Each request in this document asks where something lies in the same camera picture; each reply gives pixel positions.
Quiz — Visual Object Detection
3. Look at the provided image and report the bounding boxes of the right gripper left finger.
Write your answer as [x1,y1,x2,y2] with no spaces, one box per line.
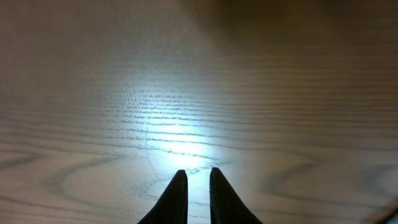
[138,170,188,224]

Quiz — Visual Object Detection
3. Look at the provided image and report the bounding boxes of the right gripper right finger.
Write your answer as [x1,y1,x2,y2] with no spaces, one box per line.
[210,167,262,224]

